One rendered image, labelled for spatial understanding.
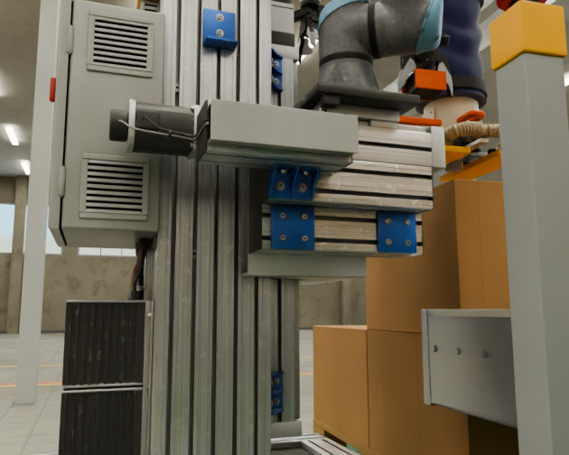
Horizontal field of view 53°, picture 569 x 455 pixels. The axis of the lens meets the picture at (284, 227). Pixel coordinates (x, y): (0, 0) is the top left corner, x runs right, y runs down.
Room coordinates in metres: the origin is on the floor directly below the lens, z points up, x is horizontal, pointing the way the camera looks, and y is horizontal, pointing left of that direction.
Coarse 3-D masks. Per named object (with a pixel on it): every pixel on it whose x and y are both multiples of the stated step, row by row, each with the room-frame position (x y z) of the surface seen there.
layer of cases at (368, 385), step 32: (320, 352) 2.48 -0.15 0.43; (352, 352) 2.13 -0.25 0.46; (384, 352) 1.87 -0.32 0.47; (416, 352) 1.66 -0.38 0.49; (320, 384) 2.49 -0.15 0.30; (352, 384) 2.13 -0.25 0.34; (384, 384) 1.87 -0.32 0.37; (416, 384) 1.67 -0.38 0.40; (320, 416) 2.49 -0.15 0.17; (352, 416) 2.14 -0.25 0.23; (384, 416) 1.88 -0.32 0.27; (416, 416) 1.67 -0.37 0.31; (448, 416) 1.51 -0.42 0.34; (384, 448) 1.89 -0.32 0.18; (416, 448) 1.68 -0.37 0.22; (448, 448) 1.52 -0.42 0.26; (480, 448) 1.44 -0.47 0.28; (512, 448) 1.46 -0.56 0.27
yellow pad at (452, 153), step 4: (448, 148) 1.56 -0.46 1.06; (452, 148) 1.56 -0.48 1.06; (456, 148) 1.56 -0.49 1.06; (460, 148) 1.56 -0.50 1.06; (464, 148) 1.57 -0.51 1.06; (468, 148) 1.57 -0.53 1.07; (448, 152) 1.56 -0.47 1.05; (452, 152) 1.56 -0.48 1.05; (456, 152) 1.56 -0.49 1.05; (460, 152) 1.57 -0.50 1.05; (464, 152) 1.57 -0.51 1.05; (468, 152) 1.57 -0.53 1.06; (448, 156) 1.61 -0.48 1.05; (452, 156) 1.61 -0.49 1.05; (456, 156) 1.61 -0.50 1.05; (460, 156) 1.61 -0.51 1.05; (448, 160) 1.65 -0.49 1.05; (452, 160) 1.65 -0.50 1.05
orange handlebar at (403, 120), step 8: (472, 112) 1.60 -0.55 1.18; (480, 112) 1.60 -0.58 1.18; (400, 120) 1.65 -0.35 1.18; (408, 120) 1.65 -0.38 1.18; (416, 120) 1.66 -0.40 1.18; (424, 120) 1.67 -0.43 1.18; (432, 120) 1.67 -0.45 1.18; (440, 120) 1.68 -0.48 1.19; (456, 120) 1.66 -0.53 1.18; (464, 120) 1.64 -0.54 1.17; (472, 120) 1.65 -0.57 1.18
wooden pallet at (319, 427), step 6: (318, 426) 2.51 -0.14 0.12; (324, 426) 2.43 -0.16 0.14; (318, 432) 2.51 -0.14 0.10; (324, 432) 2.44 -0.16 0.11; (330, 432) 2.37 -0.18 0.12; (336, 432) 2.30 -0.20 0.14; (330, 438) 2.45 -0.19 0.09; (336, 438) 2.46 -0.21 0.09; (342, 438) 2.23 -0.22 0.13; (348, 438) 2.18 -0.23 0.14; (342, 444) 2.46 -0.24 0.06; (354, 444) 2.12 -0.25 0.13; (360, 444) 2.08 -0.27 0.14; (360, 450) 2.07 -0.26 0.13; (366, 450) 2.02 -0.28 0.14
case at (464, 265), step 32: (448, 192) 1.45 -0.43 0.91; (480, 192) 1.44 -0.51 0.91; (448, 224) 1.46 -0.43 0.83; (480, 224) 1.44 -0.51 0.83; (416, 256) 1.63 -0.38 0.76; (448, 256) 1.47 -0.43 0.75; (480, 256) 1.44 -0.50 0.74; (384, 288) 1.85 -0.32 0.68; (416, 288) 1.64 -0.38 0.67; (448, 288) 1.47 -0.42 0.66; (480, 288) 1.44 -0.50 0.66; (384, 320) 1.86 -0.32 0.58; (416, 320) 1.65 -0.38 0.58
